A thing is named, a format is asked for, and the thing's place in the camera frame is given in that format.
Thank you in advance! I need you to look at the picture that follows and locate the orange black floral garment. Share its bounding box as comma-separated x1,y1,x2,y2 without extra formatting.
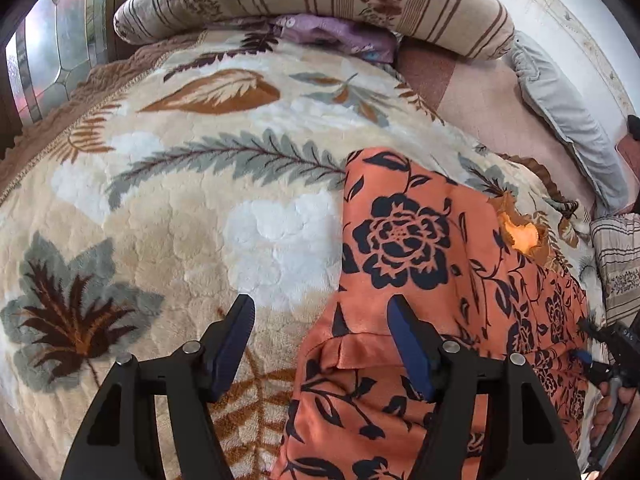
272,148,587,479

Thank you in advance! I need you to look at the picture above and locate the person's right hand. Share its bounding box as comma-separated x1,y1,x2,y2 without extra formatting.
589,382,639,456

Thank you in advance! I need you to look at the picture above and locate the striped beige folded quilt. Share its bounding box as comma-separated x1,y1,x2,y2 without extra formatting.
590,212,640,327

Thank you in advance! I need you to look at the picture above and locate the grey pillow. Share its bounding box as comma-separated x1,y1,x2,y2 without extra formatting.
504,32,629,217

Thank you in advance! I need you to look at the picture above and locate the black cloth item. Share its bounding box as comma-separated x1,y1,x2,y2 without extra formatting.
627,115,640,142

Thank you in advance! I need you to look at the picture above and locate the cream leaf-pattern plush blanket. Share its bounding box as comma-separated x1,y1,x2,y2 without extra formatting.
1,32,603,479

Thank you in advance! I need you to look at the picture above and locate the pink bed sheet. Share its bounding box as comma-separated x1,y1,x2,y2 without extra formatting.
394,44,640,221

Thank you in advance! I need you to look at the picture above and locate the purple patterned cloth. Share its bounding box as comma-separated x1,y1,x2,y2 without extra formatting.
238,14,398,64

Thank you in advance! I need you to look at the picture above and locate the striped floral rolled quilt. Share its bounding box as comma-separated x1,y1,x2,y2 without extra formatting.
113,0,515,60

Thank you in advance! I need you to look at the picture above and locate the stained glass window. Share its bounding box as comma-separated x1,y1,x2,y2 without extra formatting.
3,0,110,126

